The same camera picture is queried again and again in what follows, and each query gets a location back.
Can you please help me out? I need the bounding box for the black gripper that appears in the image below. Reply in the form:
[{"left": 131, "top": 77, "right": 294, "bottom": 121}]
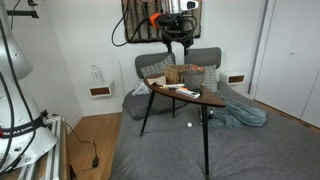
[{"left": 156, "top": 13, "right": 197, "bottom": 57}]

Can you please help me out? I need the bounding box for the white remote control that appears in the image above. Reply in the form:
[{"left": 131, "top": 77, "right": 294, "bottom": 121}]
[{"left": 175, "top": 87, "right": 202, "bottom": 100}]

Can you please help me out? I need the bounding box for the small black white object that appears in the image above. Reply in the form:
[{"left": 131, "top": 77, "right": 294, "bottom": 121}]
[{"left": 199, "top": 107, "right": 215, "bottom": 126}]

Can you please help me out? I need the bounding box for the brown wooden organizer box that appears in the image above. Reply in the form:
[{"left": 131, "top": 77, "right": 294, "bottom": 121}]
[{"left": 163, "top": 64, "right": 205, "bottom": 85}]

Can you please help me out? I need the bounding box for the gray headboard cushion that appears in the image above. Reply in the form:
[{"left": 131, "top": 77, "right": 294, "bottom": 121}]
[
  {"left": 134, "top": 50, "right": 177, "bottom": 80},
  {"left": 183, "top": 46, "right": 223, "bottom": 70}
]

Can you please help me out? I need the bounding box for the gray plaid pillow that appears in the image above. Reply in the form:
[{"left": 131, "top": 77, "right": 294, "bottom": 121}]
[
  {"left": 202, "top": 64, "right": 220, "bottom": 93},
  {"left": 139, "top": 54, "right": 176, "bottom": 80}
]

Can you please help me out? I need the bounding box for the gray square cup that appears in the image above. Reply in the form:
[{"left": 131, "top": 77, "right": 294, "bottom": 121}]
[{"left": 183, "top": 69, "right": 205, "bottom": 91}]

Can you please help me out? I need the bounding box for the white pen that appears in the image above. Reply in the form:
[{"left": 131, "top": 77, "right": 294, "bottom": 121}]
[{"left": 159, "top": 83, "right": 185, "bottom": 89}]

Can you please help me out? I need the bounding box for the small white patterned pillow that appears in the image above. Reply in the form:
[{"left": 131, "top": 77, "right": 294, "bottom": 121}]
[{"left": 131, "top": 81, "right": 152, "bottom": 97}]

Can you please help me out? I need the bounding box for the dark wooden three-legged table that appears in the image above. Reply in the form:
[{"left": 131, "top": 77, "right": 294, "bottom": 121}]
[{"left": 139, "top": 77, "right": 228, "bottom": 180}]

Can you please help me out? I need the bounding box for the white floating nightstand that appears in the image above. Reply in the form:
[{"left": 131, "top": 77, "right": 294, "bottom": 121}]
[
  {"left": 219, "top": 71, "right": 246, "bottom": 86},
  {"left": 88, "top": 79, "right": 115, "bottom": 98}
]

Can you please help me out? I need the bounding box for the plain dark gray pillow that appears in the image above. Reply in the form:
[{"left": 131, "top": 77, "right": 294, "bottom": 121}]
[{"left": 121, "top": 89, "right": 188, "bottom": 121}]

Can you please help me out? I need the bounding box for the clear plastic bottle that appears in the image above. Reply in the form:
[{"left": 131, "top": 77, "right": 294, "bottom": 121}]
[{"left": 91, "top": 64, "right": 104, "bottom": 84}]

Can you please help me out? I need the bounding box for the teal knit blanket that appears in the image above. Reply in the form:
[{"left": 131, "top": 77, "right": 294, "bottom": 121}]
[{"left": 208, "top": 96, "right": 268, "bottom": 130}]

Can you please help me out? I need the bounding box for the white closet door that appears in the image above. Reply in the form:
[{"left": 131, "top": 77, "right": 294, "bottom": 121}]
[
  {"left": 300, "top": 71, "right": 320, "bottom": 130},
  {"left": 254, "top": 0, "right": 320, "bottom": 120}
]

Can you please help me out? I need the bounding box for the gray bed cover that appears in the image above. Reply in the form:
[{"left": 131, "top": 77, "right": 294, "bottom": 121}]
[{"left": 109, "top": 81, "right": 320, "bottom": 180}]

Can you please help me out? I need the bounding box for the black gripper cable bundle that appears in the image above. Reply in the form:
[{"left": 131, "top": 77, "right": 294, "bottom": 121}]
[{"left": 111, "top": 11, "right": 198, "bottom": 48}]

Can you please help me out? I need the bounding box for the beige black wall rug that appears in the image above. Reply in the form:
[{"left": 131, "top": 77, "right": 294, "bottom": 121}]
[{"left": 120, "top": 0, "right": 203, "bottom": 44}]

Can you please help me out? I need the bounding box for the gray wall trim strip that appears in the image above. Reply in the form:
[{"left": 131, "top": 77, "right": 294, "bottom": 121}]
[{"left": 247, "top": 0, "right": 270, "bottom": 96}]

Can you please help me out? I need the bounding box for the black floor power cable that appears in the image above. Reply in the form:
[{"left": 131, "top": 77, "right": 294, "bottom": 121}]
[{"left": 64, "top": 121, "right": 100, "bottom": 175}]

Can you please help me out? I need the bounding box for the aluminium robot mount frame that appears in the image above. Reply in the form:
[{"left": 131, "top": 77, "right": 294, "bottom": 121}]
[{"left": 18, "top": 114, "right": 69, "bottom": 180}]

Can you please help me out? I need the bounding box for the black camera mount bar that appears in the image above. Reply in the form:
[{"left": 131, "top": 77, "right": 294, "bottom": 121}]
[{"left": 5, "top": 0, "right": 40, "bottom": 19}]

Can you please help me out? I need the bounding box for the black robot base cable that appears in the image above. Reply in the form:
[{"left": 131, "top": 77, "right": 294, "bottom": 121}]
[{"left": 0, "top": 16, "right": 38, "bottom": 175}]

